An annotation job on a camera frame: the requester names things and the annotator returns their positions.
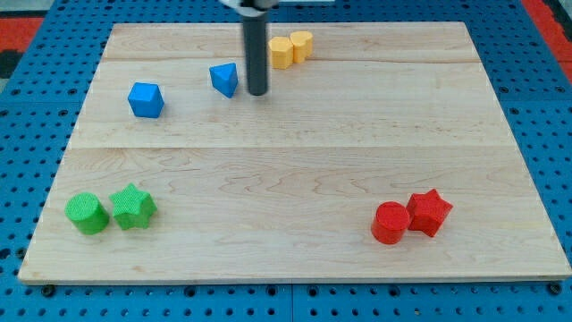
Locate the red star block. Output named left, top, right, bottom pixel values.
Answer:
left=406, top=189, right=453, bottom=237

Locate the grey robot end mount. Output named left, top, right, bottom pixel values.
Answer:
left=220, top=0, right=279, bottom=9

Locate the blue cube block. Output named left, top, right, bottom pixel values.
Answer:
left=128, top=82, right=164, bottom=118

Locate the blue triangle block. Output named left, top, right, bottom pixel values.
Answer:
left=209, top=63, right=239, bottom=98

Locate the yellow hexagon block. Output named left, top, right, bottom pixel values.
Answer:
left=268, top=37, right=293, bottom=70

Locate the wooden board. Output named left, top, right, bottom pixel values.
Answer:
left=18, top=21, right=571, bottom=285

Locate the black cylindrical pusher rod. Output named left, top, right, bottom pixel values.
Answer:
left=241, top=4, right=268, bottom=96

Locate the yellow heart block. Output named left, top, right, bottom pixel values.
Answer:
left=290, top=30, right=314, bottom=64

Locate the green cylinder block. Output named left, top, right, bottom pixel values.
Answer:
left=64, top=192, right=109, bottom=235

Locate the green star block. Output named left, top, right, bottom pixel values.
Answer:
left=109, top=183, right=157, bottom=231

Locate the red cylinder block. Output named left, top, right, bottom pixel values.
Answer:
left=371, top=201, right=410, bottom=245

